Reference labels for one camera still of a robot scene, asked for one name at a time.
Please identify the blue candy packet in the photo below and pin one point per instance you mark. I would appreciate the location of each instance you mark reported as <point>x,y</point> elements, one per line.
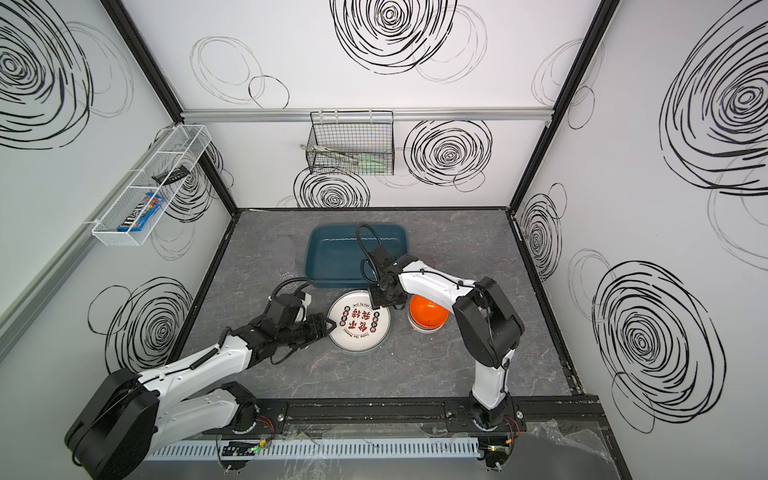
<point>148,205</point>

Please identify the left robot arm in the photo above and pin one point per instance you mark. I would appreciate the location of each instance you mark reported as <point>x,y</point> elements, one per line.
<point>132,415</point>

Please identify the black mounting rail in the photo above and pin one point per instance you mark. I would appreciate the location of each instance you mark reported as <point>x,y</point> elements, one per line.
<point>456,414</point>

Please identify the teal plastic bin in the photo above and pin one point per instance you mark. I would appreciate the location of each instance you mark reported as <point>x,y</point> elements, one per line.
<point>334,257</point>

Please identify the orange bowl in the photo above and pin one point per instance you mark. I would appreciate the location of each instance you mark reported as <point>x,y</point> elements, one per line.
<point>420,306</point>

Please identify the metal tongs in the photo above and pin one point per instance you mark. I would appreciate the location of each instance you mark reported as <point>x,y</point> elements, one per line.
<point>330,153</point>

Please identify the green item in basket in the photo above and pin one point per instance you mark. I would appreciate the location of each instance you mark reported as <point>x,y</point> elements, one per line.
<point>373,163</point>

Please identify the white slotted cable duct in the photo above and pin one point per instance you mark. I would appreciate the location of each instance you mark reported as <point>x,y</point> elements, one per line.
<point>311,449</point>

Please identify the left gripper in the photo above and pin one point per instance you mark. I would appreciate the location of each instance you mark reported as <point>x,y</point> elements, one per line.
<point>312,329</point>

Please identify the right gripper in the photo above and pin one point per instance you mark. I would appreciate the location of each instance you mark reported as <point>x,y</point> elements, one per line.
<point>381,288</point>

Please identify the clear glass cup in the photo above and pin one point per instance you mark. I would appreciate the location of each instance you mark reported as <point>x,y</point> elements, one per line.
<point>282,246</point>

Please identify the white plate red characters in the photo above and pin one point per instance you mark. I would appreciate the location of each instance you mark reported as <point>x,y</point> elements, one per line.
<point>360,327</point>

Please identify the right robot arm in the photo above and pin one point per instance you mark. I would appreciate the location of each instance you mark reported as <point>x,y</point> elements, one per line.
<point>490,327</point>

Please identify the black wire basket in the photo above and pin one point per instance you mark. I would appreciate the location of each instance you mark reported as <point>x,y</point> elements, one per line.
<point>351,132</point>

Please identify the white wire shelf basket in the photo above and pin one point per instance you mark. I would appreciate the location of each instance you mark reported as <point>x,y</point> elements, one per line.
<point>185,200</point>

